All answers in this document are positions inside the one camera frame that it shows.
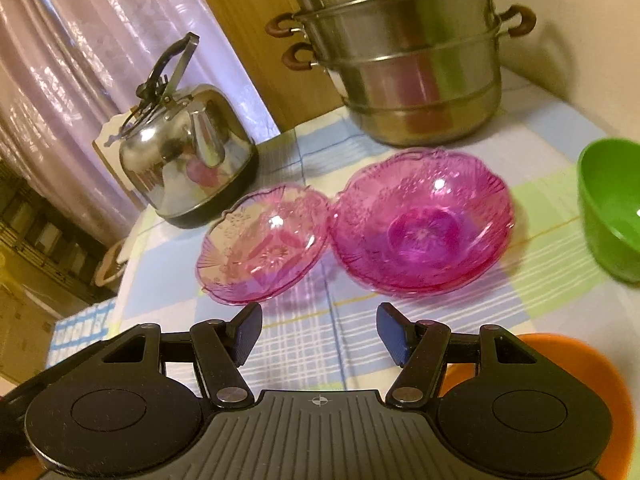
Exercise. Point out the white cutting board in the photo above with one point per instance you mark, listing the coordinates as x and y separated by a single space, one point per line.
107 157

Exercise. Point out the checked pastel tablecloth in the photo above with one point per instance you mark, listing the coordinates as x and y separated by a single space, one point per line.
310 340

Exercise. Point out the large pink glass bowl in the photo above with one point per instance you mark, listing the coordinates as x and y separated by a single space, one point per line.
425 225

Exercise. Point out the sheer pink curtain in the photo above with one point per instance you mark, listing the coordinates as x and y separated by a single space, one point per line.
75 60

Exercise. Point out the green plastic bowl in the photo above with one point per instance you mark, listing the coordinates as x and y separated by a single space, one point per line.
615 200

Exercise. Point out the blue white checked towel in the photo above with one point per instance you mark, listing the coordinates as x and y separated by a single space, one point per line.
82 327

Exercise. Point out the orange plastic bowl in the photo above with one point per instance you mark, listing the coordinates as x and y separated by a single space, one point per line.
575 355

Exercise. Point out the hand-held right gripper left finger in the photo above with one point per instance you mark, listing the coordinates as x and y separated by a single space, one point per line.
247 332

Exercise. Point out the stainless steel steamer pot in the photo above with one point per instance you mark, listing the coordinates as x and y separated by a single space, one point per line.
415 85

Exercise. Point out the stainless steel kettle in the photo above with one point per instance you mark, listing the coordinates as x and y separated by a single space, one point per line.
195 160

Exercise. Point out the small pink glass plate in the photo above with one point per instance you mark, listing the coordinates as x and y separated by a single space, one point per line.
260 255

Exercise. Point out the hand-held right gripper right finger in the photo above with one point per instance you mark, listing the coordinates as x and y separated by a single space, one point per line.
392 335

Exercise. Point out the dark wooden shelf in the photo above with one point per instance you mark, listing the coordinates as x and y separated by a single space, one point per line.
45 230

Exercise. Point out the wooden door panel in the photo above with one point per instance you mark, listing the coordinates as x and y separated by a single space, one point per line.
260 20

